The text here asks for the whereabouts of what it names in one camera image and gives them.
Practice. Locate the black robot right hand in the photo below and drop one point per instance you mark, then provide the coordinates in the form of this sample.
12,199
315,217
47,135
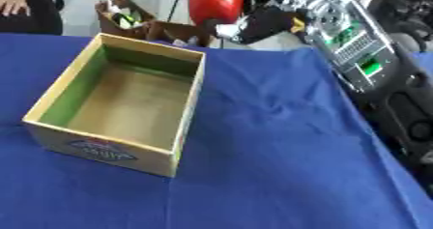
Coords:
270,23

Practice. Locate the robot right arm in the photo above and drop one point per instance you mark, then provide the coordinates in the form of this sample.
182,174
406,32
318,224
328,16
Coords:
394,97

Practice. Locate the tan cardboard box green inside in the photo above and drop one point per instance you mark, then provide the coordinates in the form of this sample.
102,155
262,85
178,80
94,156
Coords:
129,107

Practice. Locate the black chair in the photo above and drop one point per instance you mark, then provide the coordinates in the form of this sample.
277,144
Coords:
408,20

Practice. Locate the person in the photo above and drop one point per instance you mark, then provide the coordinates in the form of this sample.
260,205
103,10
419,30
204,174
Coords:
42,10

